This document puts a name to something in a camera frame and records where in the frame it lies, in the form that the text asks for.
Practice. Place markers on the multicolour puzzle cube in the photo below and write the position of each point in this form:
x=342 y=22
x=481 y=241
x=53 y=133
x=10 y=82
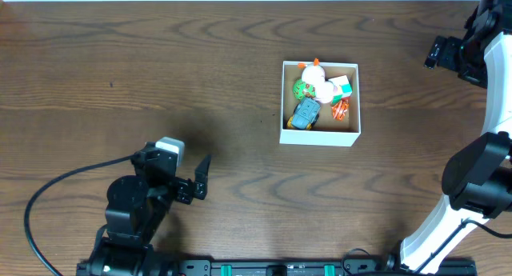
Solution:
x=342 y=89

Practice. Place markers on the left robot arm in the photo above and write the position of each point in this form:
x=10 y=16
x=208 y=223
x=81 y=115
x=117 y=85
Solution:
x=137 y=204

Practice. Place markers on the orange round toy disc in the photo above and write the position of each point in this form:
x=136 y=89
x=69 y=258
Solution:
x=339 y=110

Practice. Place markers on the white cardboard box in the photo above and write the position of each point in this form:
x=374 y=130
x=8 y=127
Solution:
x=327 y=131

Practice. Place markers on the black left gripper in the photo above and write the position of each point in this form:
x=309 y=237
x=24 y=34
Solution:
x=186 y=189

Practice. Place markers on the yellow grey toy truck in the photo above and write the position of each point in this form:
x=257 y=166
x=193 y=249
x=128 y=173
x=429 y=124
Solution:
x=305 y=115

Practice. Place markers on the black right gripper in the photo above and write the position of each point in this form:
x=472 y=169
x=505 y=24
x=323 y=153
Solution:
x=453 y=46

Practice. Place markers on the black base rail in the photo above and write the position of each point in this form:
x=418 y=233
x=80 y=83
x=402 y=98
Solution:
x=349 y=266

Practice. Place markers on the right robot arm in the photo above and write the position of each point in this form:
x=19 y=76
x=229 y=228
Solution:
x=476 y=187

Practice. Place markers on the green numbered ball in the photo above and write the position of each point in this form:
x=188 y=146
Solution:
x=303 y=90

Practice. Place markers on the pink white plush toy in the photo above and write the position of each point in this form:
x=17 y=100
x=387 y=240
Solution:
x=315 y=76

